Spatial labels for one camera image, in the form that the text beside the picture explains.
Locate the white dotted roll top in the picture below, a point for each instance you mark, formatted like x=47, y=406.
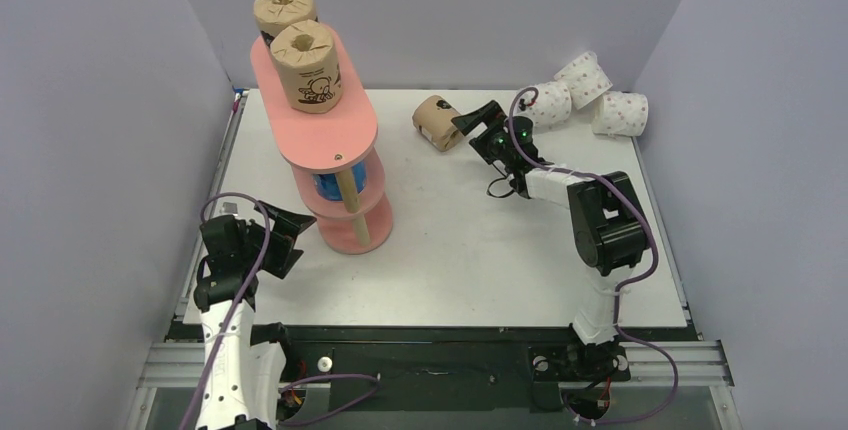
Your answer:
x=585, y=79

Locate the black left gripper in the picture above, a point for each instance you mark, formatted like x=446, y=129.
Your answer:
x=283, y=236

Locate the brown paper roll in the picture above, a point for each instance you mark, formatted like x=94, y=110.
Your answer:
x=273, y=16

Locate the pink three-tier shelf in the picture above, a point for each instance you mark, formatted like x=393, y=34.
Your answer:
x=330, y=143

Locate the white dotted roll left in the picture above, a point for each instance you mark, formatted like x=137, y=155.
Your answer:
x=553, y=105

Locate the white dotted roll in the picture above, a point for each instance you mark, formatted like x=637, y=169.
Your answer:
x=585, y=79
x=620, y=114
x=553, y=105

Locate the blue roll sideways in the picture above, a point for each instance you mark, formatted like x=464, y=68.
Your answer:
x=327, y=185

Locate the white dotted roll right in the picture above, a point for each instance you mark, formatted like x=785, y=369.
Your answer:
x=620, y=114

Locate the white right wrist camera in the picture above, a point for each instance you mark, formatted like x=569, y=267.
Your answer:
x=527, y=104

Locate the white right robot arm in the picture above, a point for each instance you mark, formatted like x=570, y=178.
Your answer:
x=605, y=212

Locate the brown roll front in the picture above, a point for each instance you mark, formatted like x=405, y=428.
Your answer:
x=306, y=59

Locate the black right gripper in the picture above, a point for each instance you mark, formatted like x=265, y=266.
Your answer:
x=486, y=133

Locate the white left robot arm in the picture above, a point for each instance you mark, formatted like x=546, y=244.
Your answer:
x=243, y=363

